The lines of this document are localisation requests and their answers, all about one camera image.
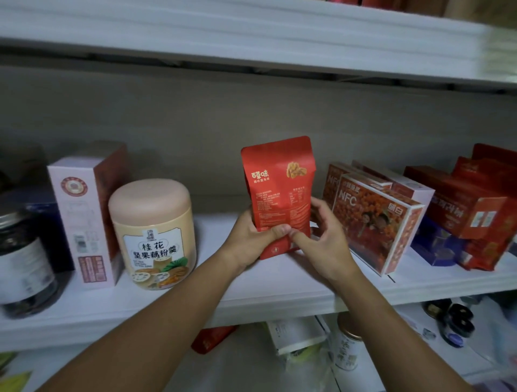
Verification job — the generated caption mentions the small dark bottle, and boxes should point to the small dark bottle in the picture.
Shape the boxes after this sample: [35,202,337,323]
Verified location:
[422,299,453,320]
[440,304,476,348]

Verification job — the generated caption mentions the person's left hand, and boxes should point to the person's left hand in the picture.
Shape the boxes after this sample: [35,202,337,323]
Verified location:
[218,208,292,271]

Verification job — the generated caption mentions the dark glass jar silver lid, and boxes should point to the dark glass jar silver lid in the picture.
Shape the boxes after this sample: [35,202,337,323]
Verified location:
[0,208,61,318]

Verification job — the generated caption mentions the beige cylinder canister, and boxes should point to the beige cylinder canister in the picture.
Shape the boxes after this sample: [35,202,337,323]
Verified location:
[108,178,198,290]

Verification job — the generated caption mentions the person's left forearm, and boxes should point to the person's left forearm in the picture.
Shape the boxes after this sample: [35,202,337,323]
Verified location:
[40,254,243,392]

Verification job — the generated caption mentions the dark red foil pouches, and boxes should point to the dark red foil pouches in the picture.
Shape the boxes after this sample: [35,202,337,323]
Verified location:
[404,144,517,271]

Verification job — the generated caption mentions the white flat box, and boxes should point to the white flat box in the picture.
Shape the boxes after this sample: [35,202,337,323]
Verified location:
[267,317,331,356]

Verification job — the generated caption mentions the person's right forearm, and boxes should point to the person's right forearm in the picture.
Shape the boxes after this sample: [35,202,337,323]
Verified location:
[335,267,473,392]

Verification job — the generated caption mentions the red box white edge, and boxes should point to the red box white edge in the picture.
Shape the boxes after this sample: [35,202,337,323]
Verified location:
[323,162,381,211]
[333,173,425,276]

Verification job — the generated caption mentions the yellow tag packet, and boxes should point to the yellow tag packet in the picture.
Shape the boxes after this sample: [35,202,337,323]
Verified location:
[0,372,32,392]

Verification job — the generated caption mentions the red-brown box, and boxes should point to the red-brown box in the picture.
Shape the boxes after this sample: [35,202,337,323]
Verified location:
[47,141,130,290]

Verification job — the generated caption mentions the person's right hand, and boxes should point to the person's right hand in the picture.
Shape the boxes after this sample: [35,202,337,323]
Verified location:
[289,198,360,284]

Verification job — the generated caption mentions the pink blossom box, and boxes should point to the pink blossom box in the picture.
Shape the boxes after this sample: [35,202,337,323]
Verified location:
[353,160,436,247]

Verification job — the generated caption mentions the red pouch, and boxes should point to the red pouch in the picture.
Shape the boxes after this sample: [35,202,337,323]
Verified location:
[191,325,239,355]

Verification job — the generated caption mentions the white metal shelving unit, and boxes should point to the white metal shelving unit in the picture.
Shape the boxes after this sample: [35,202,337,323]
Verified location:
[0,0,517,392]

